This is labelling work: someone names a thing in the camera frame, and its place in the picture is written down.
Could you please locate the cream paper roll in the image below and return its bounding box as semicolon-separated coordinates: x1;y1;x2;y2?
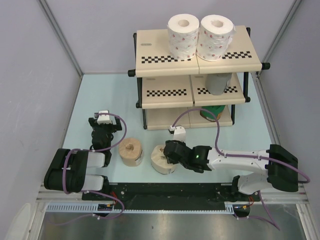
150;145;176;175

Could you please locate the green paper towel roll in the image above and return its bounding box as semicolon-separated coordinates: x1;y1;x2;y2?
200;105;225;122

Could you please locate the grey paper towel roll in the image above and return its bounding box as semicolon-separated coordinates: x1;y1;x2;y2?
205;72;232;95

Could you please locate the white dotted paper roll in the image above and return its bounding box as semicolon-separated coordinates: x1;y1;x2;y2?
167;14;200;60

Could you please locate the white pinkish paper roll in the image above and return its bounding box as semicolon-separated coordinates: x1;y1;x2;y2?
196;14;236;62

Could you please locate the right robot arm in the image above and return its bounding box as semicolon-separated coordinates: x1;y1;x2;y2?
163;140;299;201

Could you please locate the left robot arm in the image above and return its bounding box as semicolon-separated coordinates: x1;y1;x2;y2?
43;115;122;200

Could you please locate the beige three-tier shelf rack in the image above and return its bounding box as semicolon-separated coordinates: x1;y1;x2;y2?
127;25;270;130

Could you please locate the brown wrapped paper roll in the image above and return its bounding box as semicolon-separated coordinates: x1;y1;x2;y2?
118;137;143;167

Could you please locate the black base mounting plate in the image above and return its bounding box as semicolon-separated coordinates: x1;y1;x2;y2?
81;182;261;204

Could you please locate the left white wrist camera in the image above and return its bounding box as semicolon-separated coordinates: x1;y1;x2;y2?
94;110;112;125

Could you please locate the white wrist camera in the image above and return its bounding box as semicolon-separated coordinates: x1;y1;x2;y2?
94;110;112;125
169;126;187;142

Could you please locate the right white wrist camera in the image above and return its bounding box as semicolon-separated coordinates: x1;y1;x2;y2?
169;126;187;142

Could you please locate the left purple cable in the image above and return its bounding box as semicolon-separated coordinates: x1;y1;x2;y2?
58;112;127;223

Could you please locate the slotted cable duct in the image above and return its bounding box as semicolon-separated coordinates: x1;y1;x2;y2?
46;201;241;213

